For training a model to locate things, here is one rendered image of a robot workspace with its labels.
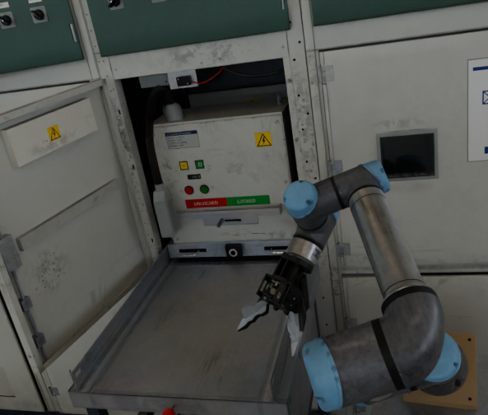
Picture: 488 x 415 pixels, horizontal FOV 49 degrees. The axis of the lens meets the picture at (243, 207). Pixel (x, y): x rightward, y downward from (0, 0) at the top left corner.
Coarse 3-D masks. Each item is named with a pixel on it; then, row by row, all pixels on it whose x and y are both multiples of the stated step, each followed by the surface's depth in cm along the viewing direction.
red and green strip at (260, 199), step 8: (192, 200) 198; (200, 200) 197; (208, 200) 196; (216, 200) 195; (224, 200) 195; (232, 200) 194; (240, 200) 193; (248, 200) 192; (256, 200) 192; (264, 200) 191
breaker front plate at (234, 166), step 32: (160, 128) 189; (192, 128) 186; (224, 128) 183; (256, 128) 180; (160, 160) 194; (192, 160) 191; (224, 160) 188; (256, 160) 185; (224, 192) 193; (256, 192) 190; (192, 224) 202; (224, 224) 199; (256, 224) 196; (288, 224) 193
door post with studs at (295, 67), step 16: (288, 0) 157; (288, 32) 161; (288, 64) 165; (304, 64) 164; (288, 80) 166; (304, 80) 166; (288, 96) 169; (304, 96) 168; (304, 112) 170; (304, 128) 172; (304, 144) 174; (304, 160) 177; (304, 176) 179; (320, 272) 193
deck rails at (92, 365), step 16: (160, 256) 203; (160, 272) 202; (144, 288) 189; (128, 304) 177; (144, 304) 184; (112, 320) 167; (128, 320) 176; (112, 336) 166; (288, 336) 152; (96, 352) 158; (112, 352) 162; (288, 352) 149; (80, 368) 150; (96, 368) 156; (272, 368) 134; (80, 384) 149; (272, 384) 133; (272, 400) 132
